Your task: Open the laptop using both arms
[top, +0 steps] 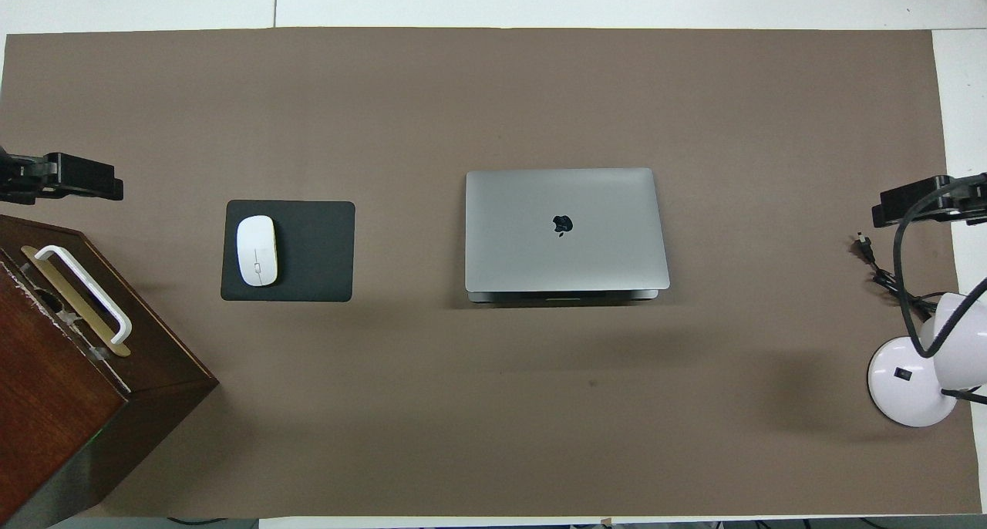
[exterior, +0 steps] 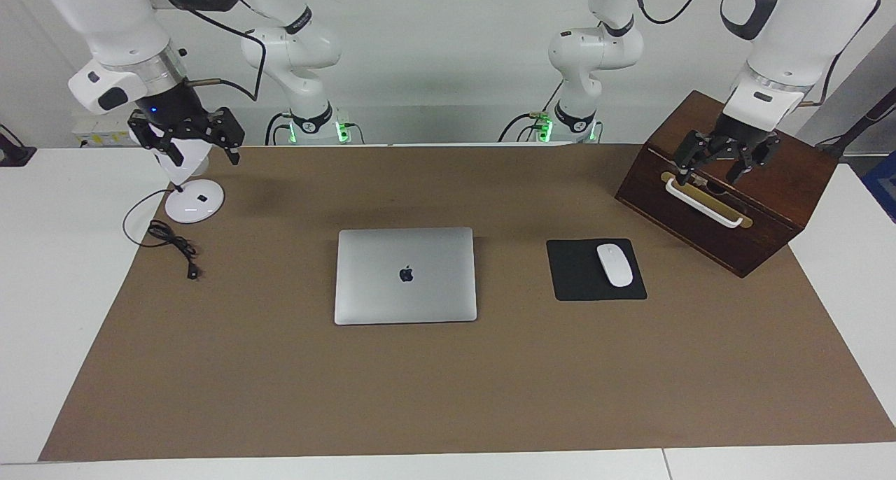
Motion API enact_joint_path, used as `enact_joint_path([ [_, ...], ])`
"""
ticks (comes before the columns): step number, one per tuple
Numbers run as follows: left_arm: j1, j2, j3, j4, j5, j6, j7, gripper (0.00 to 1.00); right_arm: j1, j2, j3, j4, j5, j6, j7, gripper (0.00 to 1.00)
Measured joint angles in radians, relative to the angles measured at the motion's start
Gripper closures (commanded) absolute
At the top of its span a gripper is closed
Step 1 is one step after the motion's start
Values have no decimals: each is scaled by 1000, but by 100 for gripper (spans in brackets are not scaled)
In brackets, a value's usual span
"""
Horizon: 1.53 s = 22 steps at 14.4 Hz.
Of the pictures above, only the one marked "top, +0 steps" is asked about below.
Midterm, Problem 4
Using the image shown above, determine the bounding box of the black lamp power cable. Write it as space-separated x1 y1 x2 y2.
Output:
851 234 940 320

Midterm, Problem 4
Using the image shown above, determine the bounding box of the white box handle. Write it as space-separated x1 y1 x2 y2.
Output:
35 245 133 346

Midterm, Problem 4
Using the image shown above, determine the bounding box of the white computer mouse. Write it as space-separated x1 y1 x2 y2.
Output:
236 215 278 287

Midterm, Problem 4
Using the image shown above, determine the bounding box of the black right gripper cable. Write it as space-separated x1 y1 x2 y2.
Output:
893 173 987 360

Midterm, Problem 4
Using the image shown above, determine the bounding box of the gold metal handle plate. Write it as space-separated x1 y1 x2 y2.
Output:
21 245 132 358

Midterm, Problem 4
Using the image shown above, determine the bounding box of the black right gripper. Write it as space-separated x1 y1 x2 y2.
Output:
873 173 987 227

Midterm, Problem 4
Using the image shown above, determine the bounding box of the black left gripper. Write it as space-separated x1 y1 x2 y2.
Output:
0 150 124 204

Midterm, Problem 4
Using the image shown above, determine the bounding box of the black mouse pad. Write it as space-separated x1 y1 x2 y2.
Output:
221 200 356 302

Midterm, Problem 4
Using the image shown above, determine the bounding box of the brown table mat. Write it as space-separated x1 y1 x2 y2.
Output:
0 28 961 518

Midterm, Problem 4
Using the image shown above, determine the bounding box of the silver grey laptop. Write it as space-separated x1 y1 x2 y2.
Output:
465 167 671 305

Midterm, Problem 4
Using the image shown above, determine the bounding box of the white desk lamp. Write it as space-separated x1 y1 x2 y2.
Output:
867 291 987 428

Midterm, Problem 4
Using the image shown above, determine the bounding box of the dark brown wooden box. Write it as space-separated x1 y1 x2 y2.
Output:
0 214 221 529

